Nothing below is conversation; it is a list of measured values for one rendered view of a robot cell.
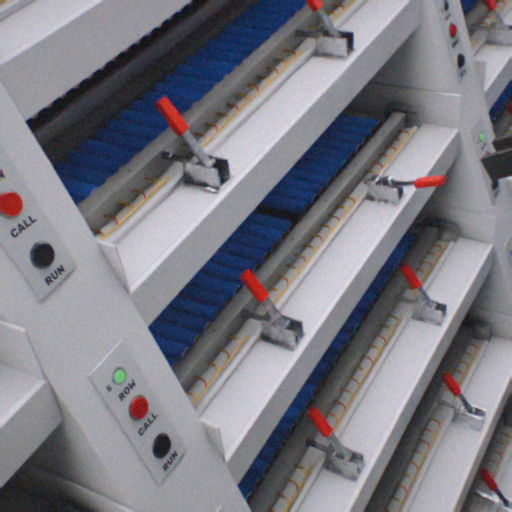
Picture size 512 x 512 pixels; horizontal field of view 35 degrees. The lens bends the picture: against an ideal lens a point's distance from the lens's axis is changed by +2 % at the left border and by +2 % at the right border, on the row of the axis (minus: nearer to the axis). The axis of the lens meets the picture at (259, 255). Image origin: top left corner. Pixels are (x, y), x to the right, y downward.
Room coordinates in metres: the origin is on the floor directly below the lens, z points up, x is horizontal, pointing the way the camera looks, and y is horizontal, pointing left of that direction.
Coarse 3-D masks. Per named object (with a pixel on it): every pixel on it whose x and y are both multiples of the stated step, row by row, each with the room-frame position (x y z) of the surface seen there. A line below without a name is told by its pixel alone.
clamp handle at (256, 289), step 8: (248, 272) 0.71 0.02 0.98; (248, 280) 0.71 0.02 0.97; (256, 280) 0.71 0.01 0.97; (248, 288) 0.71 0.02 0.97; (256, 288) 0.71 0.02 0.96; (264, 288) 0.71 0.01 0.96; (256, 296) 0.71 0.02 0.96; (264, 296) 0.71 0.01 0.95; (264, 304) 0.70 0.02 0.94; (272, 304) 0.71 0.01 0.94; (272, 312) 0.70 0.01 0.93; (280, 312) 0.71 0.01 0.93; (280, 320) 0.70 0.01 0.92
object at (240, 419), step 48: (384, 96) 1.07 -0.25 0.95; (432, 96) 1.02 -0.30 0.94; (432, 144) 0.98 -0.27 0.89; (336, 240) 0.84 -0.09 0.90; (384, 240) 0.83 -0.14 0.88; (336, 288) 0.76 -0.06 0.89; (240, 336) 0.72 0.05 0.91; (240, 384) 0.66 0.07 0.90; (288, 384) 0.66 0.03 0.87; (240, 432) 0.61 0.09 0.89
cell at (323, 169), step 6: (300, 162) 0.98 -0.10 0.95; (306, 162) 0.98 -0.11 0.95; (312, 162) 0.97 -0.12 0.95; (300, 168) 0.98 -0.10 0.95; (306, 168) 0.97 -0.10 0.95; (312, 168) 0.97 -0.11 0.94; (318, 168) 0.96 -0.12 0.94; (324, 168) 0.96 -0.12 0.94; (330, 168) 0.95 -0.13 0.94; (336, 168) 0.95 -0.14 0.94; (324, 174) 0.95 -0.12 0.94; (330, 174) 0.95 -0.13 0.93
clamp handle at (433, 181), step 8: (392, 176) 0.89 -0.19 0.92; (432, 176) 0.85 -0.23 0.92; (440, 176) 0.84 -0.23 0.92; (392, 184) 0.88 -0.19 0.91; (400, 184) 0.88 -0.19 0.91; (408, 184) 0.87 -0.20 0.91; (416, 184) 0.86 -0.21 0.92; (424, 184) 0.85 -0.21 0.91; (432, 184) 0.84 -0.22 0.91; (440, 184) 0.84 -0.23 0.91
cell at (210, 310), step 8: (176, 296) 0.78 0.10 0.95; (176, 304) 0.77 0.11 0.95; (184, 304) 0.77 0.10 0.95; (192, 304) 0.76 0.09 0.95; (200, 304) 0.76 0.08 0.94; (208, 304) 0.76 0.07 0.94; (192, 312) 0.76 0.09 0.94; (200, 312) 0.75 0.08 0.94; (208, 312) 0.75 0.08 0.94; (216, 312) 0.75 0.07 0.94
